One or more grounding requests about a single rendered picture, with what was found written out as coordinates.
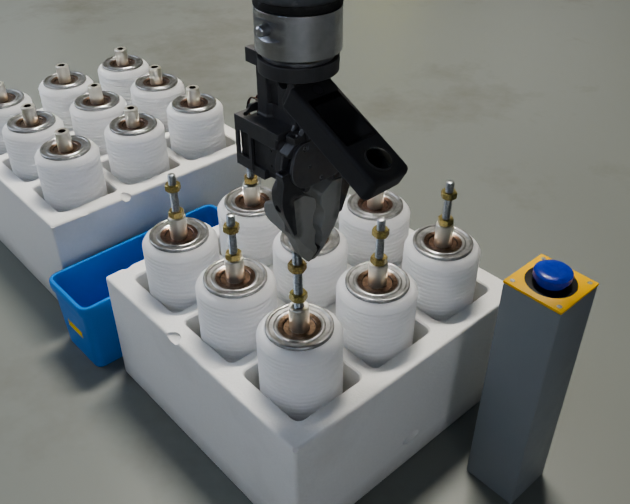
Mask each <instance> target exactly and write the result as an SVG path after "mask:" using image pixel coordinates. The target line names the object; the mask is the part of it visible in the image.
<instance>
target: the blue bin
mask: <svg viewBox="0 0 630 504"><path fill-rule="evenodd" d="M185 215H186V217H192V218H196V219H199V220H201V221H203V222H205V223H207V224H208V225H210V226H211V227H214V226H217V225H219V222H218V211H217V207H216V206H214V205H204V206H201V207H199V208H197V209H195V210H193V211H190V212H188V213H186V214H185ZM147 232H148V231H146V232H144V233H142V234H140V235H138V236H135V237H133V238H131V239H129V240H127V241H124V242H122V243H120V244H118V245H116V246H113V247H111V248H109V249H107V250H105V251H102V252H100V253H98V254H96V255H94V256H91V257H89V258H87V259H85V260H83V261H80V262H78V263H76V264H74V265H72V266H69V267H67V268H65V269H63V270H61V271H58V272H56V273H54V274H53V275H52V276H51V277H50V278H49V283H50V286H51V288H52V290H53V291H54V292H55V293H56V296H57V299H58V302H59V305H60V308H61V311H62V314H63V317H64V320H65V323H66V326H67V329H68V332H69V335H70V338H71V340H72V341H73V342H74V343H75V345H76V346H77V347H78V348H79V349H80V350H81V351H82V352H83V353H84V354H85V355H86V356H87V357H88V358H89V359H90V360H91V361H92V362H93V363H94V364H95V365H96V366H99V367H102V366H105V365H108V364H109V363H111V362H113V361H115V360H117V359H118V358H120V357H122V356H123V355H122V350H121V346H120V341H119V337H118V332H117V327H116V323H115V318H114V313H113V309H112V304H111V300H110V295H109V290H108V286H107V281H106V277H107V276H109V275H111V274H113V273H116V272H118V271H120V270H122V269H127V268H129V267H130V266H131V265H133V264H135V263H137V262H139V261H141V260H143V259H144V255H143V249H142V242H143V239H144V237H145V235H146V234H147Z"/></svg>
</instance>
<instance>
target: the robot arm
mask: <svg viewBox="0 0 630 504"><path fill-rule="evenodd" d="M343 1H344V0H252V5H253V27H254V44H250V45H247V46H245V61H247V62H249V63H251V64H254V65H256V77H257V95H256V97H250V98H249V99H248V101H247V106H246V109H244V110H241V111H239V112H236V113H234V122H235V136H236V151H237V163H239V164H241V165H243V166H244V167H246V168H248V169H250V170H251V172H252V173H253V174H255V175H257V176H259V177H260V178H262V179H264V180H266V179H268V178H270V177H272V178H274V179H276V180H275V182H274V184H273V187H272V190H271V194H272V200H268V201H266V202H265V203H264V212H265V214H266V216H267V218H268V219H269V220H270V221H271V222H272V223H273V224H274V225H275V226H276V227H277V228H278V229H280V230H281V231H282V232H283V233H284V234H285V235H286V236H287V237H288V239H289V241H290V244H291V245H292V247H293V249H294V250H295V252H296V253H297V254H298V255H299V256H301V257H302V258H303V259H305V260H306V261H308V262H309V261H310V260H312V259H315V258H316V257H317V255H318V254H319V252H320V251H321V250H322V248H323V247H324V245H325V243H326V241H327V239H328V237H329V235H330V233H331V231H332V230H333V228H334V225H335V223H336V221H337V218H338V215H339V212H340V211H342V208H343V205H344V202H345V199H346V196H347V192H348V189H349V186H351V187H352V189H353V190H354V191H355V192H356V193H357V194H358V196H359V197H360V198H361V199H363V200H369V199H371V198H373V197H375V196H377V195H379V194H381V193H383V192H384V191H386V190H388V189H390V188H392V187H394V186H396V185H398V184H399V183H400V181H401V180H402V179H403V177H404V176H405V174H406V173H407V171H408V167H407V164H406V163H405V162H404V161H403V160H402V159H401V158H400V157H399V155H398V154H397V153H396V152H395V151H394V150H393V149H392V147H391V146H390V145H389V144H388V143H387V142H386V141H385V140H384V138H383V137H382V136H381V135H380V134H379V133H378V132H377V131H376V129H375V128H374V127H373V126H372V125H371V124H370V123H369V121H368V120H367V119H366V118H365V117H364V116H363V115H362V114H361V112H360V111H359V110H358V109H357V108H356V107H355V106H354V105H353V103H352V102H351V101H350V100H349V99H348V98H347V97H346V95H345V94H344V93H343V92H342V91H341V90H340V89H339V88H338V86H337V85H336V84H335V83H334V82H333V81H332V80H331V79H330V78H331V77H333V76H334V75H336V74H337V73H338V71H339V67H340V51H341V50H342V46H343ZM251 98H253V99H255V101H254V102H251V103H250V100H251ZM256 110H257V112H256V113H254V114H250V112H253V111H256ZM247 115H248V116H247ZM240 130H241V139H240ZM241 143H242V153H241Z"/></svg>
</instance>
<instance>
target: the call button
mask: <svg viewBox="0 0 630 504"><path fill-rule="evenodd" d="M533 277H534V279H535V280H536V283H537V284H538V285H539V286H540V287H542V288H544V289H546V290H550V291H560V290H563V289H565V288H566V287H568V286H569V285H570V284H571V283H572V281H573V277H574V272H573V270H572V269H571V268H570V267H569V266H568V265H567V264H565V263H563V262H561V261H557V260H551V259H548V260H542V261H539V262H537V263H536V264H535V265H534V268H533Z"/></svg>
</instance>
